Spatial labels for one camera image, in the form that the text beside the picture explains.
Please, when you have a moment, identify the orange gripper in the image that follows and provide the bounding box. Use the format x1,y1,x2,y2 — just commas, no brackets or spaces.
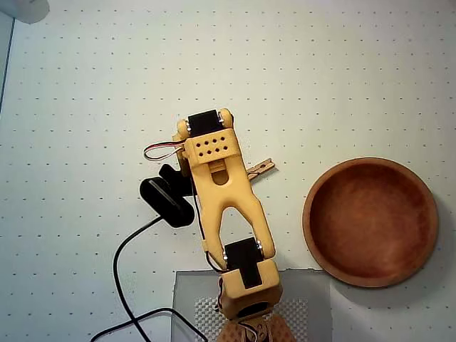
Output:
172,133,192,178

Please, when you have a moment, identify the wooden clothespin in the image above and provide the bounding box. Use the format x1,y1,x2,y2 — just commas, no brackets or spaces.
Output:
245,158,277,182

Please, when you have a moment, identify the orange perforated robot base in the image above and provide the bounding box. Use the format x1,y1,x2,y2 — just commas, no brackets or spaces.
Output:
217,313,296,342

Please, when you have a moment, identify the brown wooden bowl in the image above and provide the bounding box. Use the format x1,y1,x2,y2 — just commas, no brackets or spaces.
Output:
301,156,440,289

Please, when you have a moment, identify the black webcam on gripper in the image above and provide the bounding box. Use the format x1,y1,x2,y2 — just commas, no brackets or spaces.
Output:
139,163,196,229

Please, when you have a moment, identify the white dotted paper mat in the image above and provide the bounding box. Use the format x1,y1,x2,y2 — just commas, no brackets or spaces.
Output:
0,0,456,342

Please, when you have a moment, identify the white textured anti-slip mat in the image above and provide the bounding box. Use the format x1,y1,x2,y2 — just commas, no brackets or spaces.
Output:
194,298,309,342

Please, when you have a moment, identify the white rounded object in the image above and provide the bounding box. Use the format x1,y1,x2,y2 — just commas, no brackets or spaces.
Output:
0,0,51,25

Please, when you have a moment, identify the red white servo wire loop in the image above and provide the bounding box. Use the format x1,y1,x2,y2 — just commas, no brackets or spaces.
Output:
143,140,186,161

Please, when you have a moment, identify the black webcam cable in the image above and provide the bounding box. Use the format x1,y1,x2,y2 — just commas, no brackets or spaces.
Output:
90,215,207,342

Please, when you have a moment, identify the grey base plate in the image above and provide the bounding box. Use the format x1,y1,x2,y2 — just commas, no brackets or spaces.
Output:
172,267,332,342

